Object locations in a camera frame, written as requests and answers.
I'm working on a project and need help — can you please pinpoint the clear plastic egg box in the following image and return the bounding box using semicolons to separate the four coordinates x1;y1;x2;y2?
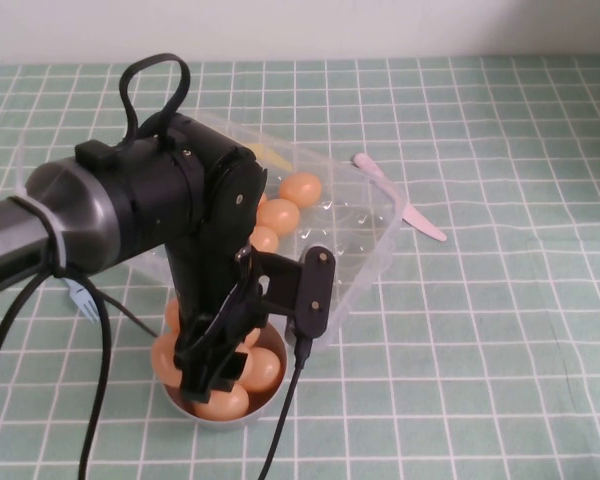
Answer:
129;112;406;354

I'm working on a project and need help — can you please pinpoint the yellow plastic knife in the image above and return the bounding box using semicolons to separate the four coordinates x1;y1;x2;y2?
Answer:
247;143;294;171

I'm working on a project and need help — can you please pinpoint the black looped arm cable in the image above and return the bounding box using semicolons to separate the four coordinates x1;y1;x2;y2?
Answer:
119;53;192;147

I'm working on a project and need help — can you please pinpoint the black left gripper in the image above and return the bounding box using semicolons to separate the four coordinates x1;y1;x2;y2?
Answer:
173;277;269;405

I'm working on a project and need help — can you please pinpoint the light blue plastic fork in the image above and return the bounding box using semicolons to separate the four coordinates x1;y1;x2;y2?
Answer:
63;277;101;326

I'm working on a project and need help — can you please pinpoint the grey round bowl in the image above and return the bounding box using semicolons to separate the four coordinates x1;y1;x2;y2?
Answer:
158;324;288;435

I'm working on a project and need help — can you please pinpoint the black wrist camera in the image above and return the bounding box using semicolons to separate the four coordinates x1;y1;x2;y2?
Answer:
283;244;338;342

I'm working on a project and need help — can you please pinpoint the green checkered tablecloth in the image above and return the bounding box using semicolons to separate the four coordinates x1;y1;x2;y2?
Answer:
0;55;600;480

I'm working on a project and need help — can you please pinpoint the white zip tie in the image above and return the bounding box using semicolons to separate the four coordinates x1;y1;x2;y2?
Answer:
15;149;70;277

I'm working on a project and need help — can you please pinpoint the pink plastic knife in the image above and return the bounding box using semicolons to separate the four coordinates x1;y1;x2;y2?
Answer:
351;153;447;244

